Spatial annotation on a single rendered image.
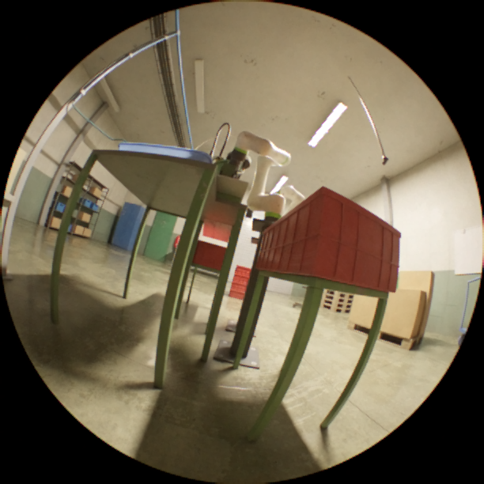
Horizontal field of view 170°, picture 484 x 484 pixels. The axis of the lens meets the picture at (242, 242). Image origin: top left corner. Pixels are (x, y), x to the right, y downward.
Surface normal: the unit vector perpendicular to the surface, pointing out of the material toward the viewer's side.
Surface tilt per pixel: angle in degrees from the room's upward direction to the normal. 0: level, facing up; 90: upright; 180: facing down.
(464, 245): 90
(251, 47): 180
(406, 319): 90
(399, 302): 90
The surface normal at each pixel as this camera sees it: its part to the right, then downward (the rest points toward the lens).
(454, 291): -0.96, -0.26
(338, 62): -0.25, 0.96
